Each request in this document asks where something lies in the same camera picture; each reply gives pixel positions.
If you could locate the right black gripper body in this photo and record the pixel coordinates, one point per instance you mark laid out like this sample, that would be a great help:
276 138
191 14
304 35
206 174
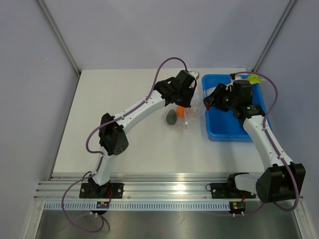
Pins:
226 101

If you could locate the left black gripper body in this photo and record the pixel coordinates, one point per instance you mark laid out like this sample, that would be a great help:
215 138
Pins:
187 89

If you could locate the orange persimmon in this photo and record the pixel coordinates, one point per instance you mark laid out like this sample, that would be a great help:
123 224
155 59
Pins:
180 111

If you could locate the clear zip top bag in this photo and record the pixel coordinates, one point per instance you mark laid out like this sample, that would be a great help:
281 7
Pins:
193 113

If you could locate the dark green avocado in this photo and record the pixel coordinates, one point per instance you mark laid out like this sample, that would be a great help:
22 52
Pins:
171 117

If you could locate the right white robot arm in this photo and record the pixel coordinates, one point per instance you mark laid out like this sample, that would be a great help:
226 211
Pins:
282 179

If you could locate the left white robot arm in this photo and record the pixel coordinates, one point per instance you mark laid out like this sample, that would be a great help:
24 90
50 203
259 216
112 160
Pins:
113 130

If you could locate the green white leek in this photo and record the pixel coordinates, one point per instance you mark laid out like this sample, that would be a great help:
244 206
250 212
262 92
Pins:
254 79

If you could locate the blue plastic bin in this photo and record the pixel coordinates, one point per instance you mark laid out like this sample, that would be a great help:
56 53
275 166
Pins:
223 126

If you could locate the right small circuit board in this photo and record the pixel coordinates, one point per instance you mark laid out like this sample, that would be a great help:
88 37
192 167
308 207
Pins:
237 207

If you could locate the small circuit board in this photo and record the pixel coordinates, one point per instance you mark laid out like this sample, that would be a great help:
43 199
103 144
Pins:
237 207
103 205

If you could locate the left small circuit board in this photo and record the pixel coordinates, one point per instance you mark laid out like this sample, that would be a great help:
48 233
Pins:
103 205

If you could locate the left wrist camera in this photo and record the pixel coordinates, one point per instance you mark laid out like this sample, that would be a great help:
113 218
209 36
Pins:
194 74

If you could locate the aluminium mounting rail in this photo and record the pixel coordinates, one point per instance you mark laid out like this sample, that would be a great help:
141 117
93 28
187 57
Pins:
141 187

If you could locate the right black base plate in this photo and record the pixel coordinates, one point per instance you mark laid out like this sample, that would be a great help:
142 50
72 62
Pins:
224 191

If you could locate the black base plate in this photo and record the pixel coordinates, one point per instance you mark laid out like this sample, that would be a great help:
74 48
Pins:
224 191
106 191

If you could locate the right aluminium frame post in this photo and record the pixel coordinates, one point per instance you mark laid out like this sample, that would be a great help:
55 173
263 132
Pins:
274 34

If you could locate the aluminium frame post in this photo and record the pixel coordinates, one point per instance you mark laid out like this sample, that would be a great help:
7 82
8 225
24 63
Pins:
274 34
58 35

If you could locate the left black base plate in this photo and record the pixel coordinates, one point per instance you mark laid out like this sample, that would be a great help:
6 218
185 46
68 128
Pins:
106 191

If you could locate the left aluminium frame post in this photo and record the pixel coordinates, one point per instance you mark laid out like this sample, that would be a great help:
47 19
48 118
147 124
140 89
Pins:
58 35

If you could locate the white slotted cable duct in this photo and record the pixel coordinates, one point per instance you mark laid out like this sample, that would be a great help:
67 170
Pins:
140 206

